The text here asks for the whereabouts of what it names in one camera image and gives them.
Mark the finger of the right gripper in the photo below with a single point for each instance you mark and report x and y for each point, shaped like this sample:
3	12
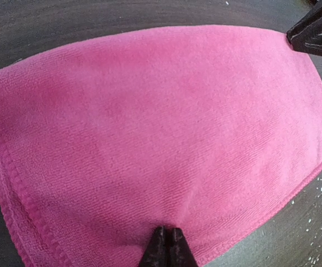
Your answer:
312	45
303	27

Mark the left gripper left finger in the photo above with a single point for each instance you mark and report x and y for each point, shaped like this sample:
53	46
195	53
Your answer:
155	254

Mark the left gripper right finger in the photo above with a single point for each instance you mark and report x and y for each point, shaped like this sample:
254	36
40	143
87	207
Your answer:
178	251

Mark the pink towel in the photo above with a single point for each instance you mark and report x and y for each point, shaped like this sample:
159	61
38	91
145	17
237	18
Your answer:
211	129

